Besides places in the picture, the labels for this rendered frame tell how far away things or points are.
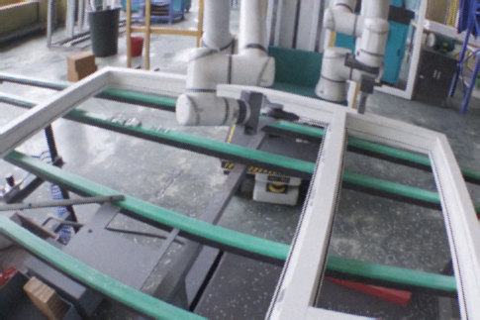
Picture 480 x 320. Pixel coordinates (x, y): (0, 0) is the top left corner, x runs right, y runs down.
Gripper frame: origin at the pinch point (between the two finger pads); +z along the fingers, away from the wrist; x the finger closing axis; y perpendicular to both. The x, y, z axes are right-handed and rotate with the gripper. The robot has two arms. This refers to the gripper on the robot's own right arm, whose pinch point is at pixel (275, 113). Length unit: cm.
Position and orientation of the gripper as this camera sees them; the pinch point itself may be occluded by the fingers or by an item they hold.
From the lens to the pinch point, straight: 111.8
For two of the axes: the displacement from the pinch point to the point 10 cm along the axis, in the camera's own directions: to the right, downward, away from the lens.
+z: 7.8, -0.4, 6.2
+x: 1.7, -9.5, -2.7
